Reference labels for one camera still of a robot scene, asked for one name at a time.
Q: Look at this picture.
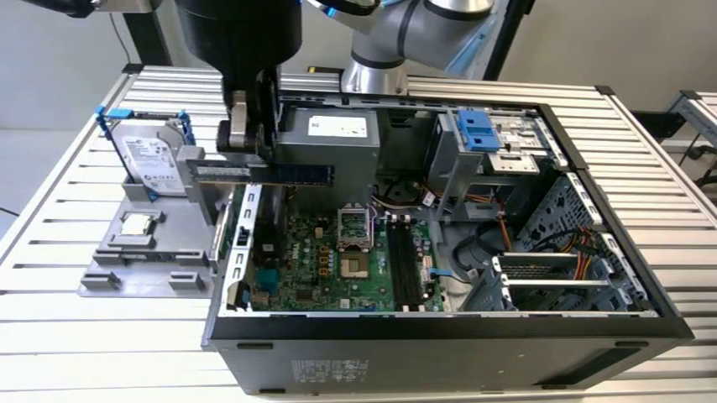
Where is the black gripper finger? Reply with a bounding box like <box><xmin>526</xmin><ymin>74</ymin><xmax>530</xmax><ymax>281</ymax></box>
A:
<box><xmin>215</xmin><ymin>69</ymin><xmax>282</xmax><ymax>167</ymax></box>

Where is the dark RAM stick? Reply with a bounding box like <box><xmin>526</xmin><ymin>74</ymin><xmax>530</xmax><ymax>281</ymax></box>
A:
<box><xmin>185</xmin><ymin>158</ymin><xmax>337</xmax><ymax>186</ymax></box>

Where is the black RAM slot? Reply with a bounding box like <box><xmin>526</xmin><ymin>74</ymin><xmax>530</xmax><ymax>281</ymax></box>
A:
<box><xmin>389</xmin><ymin>216</ymin><xmax>407</xmax><ymax>310</ymax></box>
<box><xmin>403</xmin><ymin>217</ymin><xmax>424</xmax><ymax>311</ymax></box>

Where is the grey power supply unit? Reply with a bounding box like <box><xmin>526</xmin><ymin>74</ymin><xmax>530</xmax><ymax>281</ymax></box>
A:
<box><xmin>277</xmin><ymin>107</ymin><xmax>382</xmax><ymax>211</ymax></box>

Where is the silver hard disk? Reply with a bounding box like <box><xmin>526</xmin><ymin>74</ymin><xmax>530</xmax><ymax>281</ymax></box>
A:
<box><xmin>108</xmin><ymin>119</ymin><xmax>186</xmax><ymax>196</ymax></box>

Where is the metal socket cover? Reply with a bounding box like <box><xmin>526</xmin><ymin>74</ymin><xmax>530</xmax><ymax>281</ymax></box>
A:
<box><xmin>338</xmin><ymin>203</ymin><xmax>374</xmax><ymax>249</ymax></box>

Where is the blue disk carrier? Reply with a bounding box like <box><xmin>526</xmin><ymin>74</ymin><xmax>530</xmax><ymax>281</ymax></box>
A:
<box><xmin>94</xmin><ymin>104</ymin><xmax>191</xmax><ymax>202</ymax></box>

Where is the grey parts rack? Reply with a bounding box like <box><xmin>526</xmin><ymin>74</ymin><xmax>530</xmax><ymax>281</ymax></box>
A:
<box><xmin>75</xmin><ymin>146</ymin><xmax>237</xmax><ymax>299</ymax></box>

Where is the CPU socket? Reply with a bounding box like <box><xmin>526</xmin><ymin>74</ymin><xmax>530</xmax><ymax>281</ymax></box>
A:
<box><xmin>338</xmin><ymin>249</ymin><xmax>373</xmax><ymax>281</ymax></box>

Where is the blue drive latch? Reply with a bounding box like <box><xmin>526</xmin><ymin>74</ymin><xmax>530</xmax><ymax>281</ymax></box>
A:
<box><xmin>456</xmin><ymin>107</ymin><xmax>501</xmax><ymax>154</ymax></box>

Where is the green motherboard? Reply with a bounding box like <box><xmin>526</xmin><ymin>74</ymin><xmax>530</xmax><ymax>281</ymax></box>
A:
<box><xmin>249</xmin><ymin>209</ymin><xmax>449</xmax><ymax>312</ymax></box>

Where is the black open PC case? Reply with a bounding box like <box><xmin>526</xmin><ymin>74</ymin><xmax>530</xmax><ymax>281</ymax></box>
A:
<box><xmin>199</xmin><ymin>87</ymin><xmax>695</xmax><ymax>395</ymax></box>

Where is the slatted metal side table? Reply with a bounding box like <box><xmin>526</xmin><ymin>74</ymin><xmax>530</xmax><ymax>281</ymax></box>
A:
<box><xmin>665</xmin><ymin>89</ymin><xmax>717</xmax><ymax>148</ymax></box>

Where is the black upright post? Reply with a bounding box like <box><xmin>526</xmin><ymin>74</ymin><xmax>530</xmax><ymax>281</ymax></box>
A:
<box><xmin>115</xmin><ymin>12</ymin><xmax>172</xmax><ymax>66</ymax></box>
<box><xmin>484</xmin><ymin>0</ymin><xmax>533</xmax><ymax>81</ymax></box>

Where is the graphics card with bracket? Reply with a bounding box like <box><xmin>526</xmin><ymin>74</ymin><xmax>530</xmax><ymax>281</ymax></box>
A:
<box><xmin>215</xmin><ymin>184</ymin><xmax>249</xmax><ymax>264</ymax></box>

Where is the thin orange wire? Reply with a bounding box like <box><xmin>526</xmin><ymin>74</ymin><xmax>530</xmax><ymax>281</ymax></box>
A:
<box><xmin>496</xmin><ymin>212</ymin><xmax>512</xmax><ymax>253</ymax></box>

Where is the silver disk bay frame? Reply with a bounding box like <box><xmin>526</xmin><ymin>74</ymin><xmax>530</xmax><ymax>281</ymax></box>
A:
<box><xmin>492</xmin><ymin>251</ymin><xmax>616</xmax><ymax>312</ymax></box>

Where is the red yellow wire bundle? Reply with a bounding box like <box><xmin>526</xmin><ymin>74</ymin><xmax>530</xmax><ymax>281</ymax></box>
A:
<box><xmin>570</xmin><ymin>226</ymin><xmax>598</xmax><ymax>281</ymax></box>

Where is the thin black looped cable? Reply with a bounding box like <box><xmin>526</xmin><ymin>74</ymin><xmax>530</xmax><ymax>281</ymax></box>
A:
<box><xmin>680</xmin><ymin>140</ymin><xmax>717</xmax><ymax>186</ymax></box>

